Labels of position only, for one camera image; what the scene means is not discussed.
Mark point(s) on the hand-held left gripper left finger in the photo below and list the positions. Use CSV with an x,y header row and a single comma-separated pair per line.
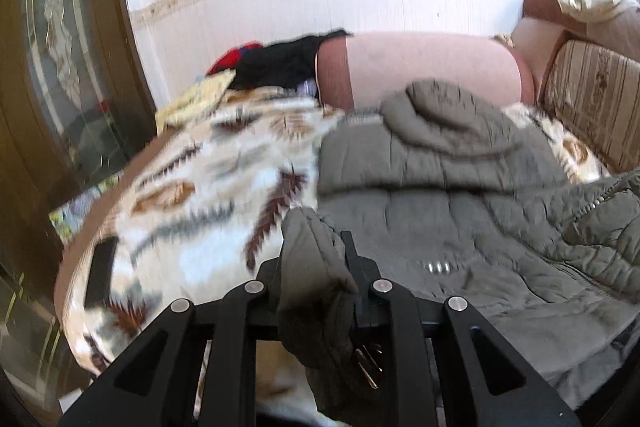
x,y
235,337

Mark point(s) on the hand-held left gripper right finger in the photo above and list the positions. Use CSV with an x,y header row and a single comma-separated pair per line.
x,y
380,307

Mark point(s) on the grey hooded puffer jacket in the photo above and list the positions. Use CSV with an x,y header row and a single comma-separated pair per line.
x,y
475,187

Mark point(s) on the black flat device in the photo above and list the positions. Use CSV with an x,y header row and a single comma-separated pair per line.
x,y
100,269

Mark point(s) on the leaf print blanket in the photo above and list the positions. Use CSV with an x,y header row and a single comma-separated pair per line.
x,y
210,187

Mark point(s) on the green floral mat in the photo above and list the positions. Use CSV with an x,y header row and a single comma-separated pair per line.
x,y
80,209

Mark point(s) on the purple shiny cloth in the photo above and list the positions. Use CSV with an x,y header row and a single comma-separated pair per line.
x,y
306,88

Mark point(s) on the pale yellow cloth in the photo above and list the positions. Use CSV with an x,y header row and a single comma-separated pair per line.
x,y
192,102

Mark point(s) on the large pink sofa back cushion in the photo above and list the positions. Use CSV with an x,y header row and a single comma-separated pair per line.
x,y
430,67

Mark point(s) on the black garment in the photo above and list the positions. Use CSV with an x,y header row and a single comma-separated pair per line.
x,y
280,62

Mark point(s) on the red garment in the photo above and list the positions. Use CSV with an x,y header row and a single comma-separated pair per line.
x,y
227,59

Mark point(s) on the striped beige sofa cushion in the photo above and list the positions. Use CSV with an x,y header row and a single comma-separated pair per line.
x,y
595,107

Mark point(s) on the small beige patterned cloth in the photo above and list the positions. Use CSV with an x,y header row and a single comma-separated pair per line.
x,y
502,39

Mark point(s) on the wooden door with stained glass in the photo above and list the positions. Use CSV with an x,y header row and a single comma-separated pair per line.
x,y
60,82

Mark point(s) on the brown sofa frame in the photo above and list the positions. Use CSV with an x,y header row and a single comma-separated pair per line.
x,y
542,2

